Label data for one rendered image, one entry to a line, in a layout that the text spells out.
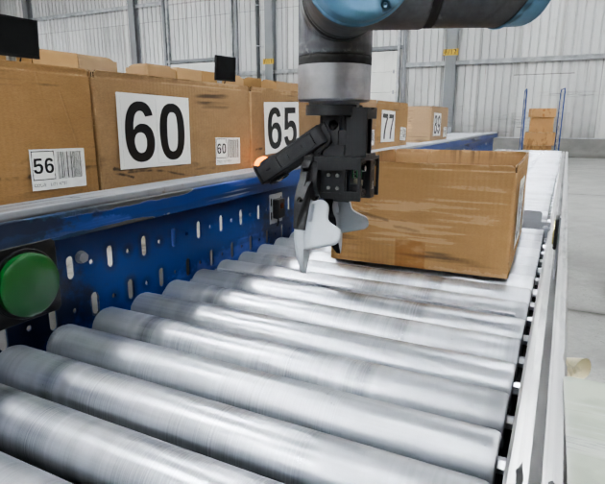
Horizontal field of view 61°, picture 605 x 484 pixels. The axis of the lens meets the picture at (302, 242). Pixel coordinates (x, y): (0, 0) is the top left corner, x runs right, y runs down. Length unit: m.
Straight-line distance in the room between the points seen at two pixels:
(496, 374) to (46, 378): 0.44
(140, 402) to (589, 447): 0.36
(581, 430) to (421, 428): 0.12
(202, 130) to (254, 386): 0.56
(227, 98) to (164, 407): 0.66
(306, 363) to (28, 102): 0.45
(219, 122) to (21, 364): 0.56
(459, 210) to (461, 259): 0.08
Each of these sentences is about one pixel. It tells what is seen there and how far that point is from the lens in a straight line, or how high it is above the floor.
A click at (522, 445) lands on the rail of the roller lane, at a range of 0.45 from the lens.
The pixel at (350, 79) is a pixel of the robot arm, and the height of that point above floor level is 1.03.
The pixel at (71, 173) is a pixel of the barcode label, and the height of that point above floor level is 0.92.
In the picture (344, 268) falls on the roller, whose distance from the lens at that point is 0.85.
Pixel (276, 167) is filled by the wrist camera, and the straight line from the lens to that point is 0.68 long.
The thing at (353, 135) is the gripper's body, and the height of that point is 0.97.
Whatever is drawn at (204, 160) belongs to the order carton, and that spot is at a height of 0.91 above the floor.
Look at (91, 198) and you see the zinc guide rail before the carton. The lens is 0.69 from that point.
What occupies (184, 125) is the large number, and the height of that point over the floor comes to 0.98.
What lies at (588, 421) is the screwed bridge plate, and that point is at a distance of 0.49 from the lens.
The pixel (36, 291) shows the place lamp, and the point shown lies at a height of 0.80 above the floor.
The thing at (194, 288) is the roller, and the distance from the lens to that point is 0.76.
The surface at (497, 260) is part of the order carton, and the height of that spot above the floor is 0.78.
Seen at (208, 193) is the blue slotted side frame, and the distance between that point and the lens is 0.86.
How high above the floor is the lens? 0.98
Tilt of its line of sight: 13 degrees down
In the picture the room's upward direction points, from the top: straight up
